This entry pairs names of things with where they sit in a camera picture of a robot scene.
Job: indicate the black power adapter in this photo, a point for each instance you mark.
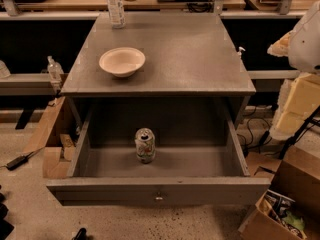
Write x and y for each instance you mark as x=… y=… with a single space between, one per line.
x=15 y=163

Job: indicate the cardboard box with magazines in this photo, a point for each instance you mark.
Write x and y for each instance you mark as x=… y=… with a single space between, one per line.
x=290 y=208

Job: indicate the small clear sanitizer bottle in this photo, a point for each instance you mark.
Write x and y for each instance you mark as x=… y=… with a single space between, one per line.
x=54 y=69

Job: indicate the grey open top drawer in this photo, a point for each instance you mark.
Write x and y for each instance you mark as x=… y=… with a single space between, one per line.
x=198 y=157

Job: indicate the white ceramic bowl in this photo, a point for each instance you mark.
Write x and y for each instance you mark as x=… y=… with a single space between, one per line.
x=122 y=62

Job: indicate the small white pump bottle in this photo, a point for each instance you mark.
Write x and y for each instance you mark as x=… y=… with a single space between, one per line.
x=241 y=51

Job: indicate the grey cabinet counter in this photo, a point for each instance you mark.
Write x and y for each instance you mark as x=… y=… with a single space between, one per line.
x=186 y=54

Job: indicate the green white 7up can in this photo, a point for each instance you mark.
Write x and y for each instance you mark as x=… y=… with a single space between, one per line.
x=145 y=145

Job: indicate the clear plastic water bottle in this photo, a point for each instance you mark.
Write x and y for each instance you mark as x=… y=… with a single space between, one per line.
x=116 y=13

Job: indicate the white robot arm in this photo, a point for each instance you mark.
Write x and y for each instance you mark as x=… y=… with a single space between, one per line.
x=300 y=97

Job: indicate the brown cardboard box left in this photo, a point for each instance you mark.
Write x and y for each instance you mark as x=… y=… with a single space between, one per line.
x=56 y=120

